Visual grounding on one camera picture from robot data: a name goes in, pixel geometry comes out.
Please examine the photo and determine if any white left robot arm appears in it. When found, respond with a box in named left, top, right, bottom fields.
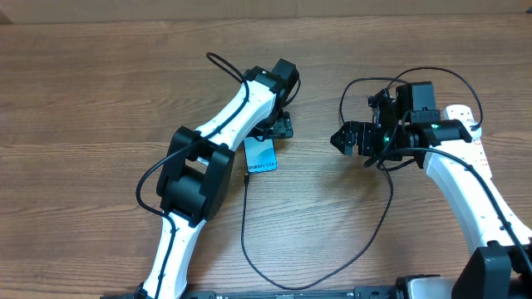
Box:
left=133, top=61, right=300, bottom=298

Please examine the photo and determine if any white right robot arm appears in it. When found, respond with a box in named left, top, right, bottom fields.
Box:
left=330, top=82, right=531, bottom=298

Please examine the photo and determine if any black USB charging cable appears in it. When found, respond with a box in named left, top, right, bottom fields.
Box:
left=239, top=66, right=485, bottom=292

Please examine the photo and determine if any white power strip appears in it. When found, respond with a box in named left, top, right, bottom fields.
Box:
left=444, top=105, right=492, bottom=179

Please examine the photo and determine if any Samsung Galaxy smartphone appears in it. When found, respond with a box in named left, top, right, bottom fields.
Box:
left=244, top=137, right=278, bottom=174

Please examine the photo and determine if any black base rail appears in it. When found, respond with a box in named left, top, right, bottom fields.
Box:
left=99, top=273, right=532, bottom=299

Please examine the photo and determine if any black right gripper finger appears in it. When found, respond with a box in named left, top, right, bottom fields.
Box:
left=330, top=133, right=357, bottom=156
left=334, top=121, right=360, bottom=140

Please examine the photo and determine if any white charger plug adapter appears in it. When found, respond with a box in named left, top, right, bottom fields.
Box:
left=462, top=120, right=482, bottom=140

